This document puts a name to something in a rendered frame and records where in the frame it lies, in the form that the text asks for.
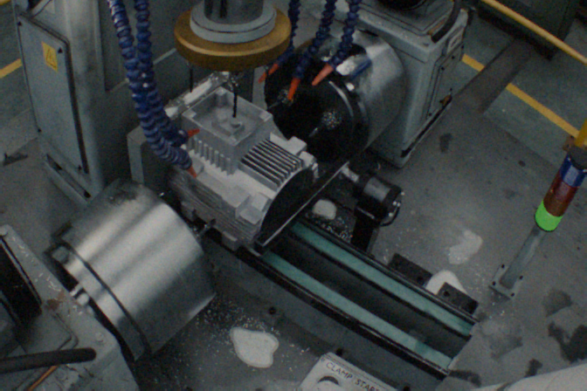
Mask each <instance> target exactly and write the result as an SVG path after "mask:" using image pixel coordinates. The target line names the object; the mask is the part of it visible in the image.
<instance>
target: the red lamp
mask: <svg viewBox="0 0 587 391"><path fill-rule="evenodd" d="M580 186H581V185H580ZM580 186H578V187H573V186H570V185H569V184H568V183H567V182H565V181H564V180H563V178H562V177H561V175H560V172H559V170H558V172H557V174H556V177H555V179H554V181H553V182H552V183H551V189H552V192H553V194H554V195H555V197H556V198H557V199H559V200H560V201H562V202H571V201H572V200H573V198H574V196H575V194H576V193H577V191H578V189H579V188H580Z"/></svg>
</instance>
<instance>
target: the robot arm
mask: <svg viewBox="0 0 587 391"><path fill-rule="evenodd" d="M309 391H348V390H346V389H344V388H342V387H340V386H338V385H336V384H334V383H333V382H331V381H321V382H319V383H318V384H317V385H315V386H314V387H313V388H312V389H310V390H309ZM467 391H587V363H586V364H583V365H579V366H575V367H569V368H565V369H562V370H558V371H555V372H551V373H546V374H540V375H536V376H532V377H528V378H524V379H520V380H517V381H510V382H505V383H501V384H497V385H493V386H489V387H484V388H476V389H472V390H467Z"/></svg>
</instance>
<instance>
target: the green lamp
mask: <svg viewBox="0 0 587 391"><path fill-rule="evenodd" d="M535 219H536V221H537V223H538V224H539V225H540V226H541V227H542V228H543V229H545V230H553V229H554V228H555V227H556V226H557V225H558V224H559V222H560V220H561V219H562V216H560V217H555V216H552V215H551V214H549V213H548V212H547V210H546V209H545V208H544V206H543V200H542V203H541V205H540V206H539V208H538V210H537V211H536V214H535Z"/></svg>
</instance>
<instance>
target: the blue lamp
mask: <svg viewBox="0 0 587 391"><path fill-rule="evenodd" d="M559 172H560V175H561V177H562V178H563V180H564V181H565V182H567V183H568V184H569V185H570V186H573V187H578V186H580V185H581V184H582V182H583V180H584V178H585V176H586V175H587V169H586V170H584V169H580V168H577V167H576V166H575V165H574V164H573V163H572V162H571V160H570V158H569V156H568V152H567V154H566V156H565V158H564V160H563V163H562V165H561V167H560V168H559Z"/></svg>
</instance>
